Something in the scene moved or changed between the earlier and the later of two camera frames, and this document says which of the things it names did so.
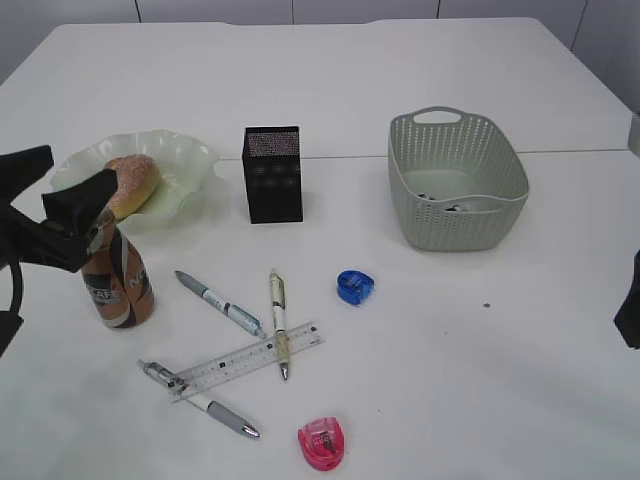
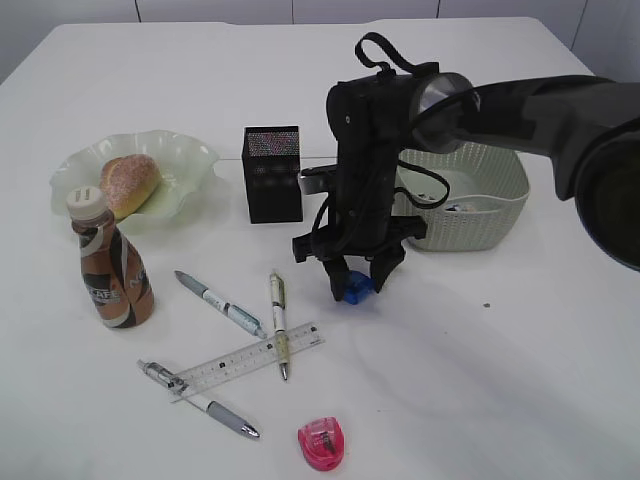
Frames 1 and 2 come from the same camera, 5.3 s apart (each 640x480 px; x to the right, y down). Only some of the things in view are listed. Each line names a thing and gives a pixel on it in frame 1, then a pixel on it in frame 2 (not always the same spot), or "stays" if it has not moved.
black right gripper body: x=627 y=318 → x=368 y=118
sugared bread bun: x=138 y=179 stays
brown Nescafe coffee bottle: x=120 y=281 stays
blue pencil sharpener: x=355 y=286 stays
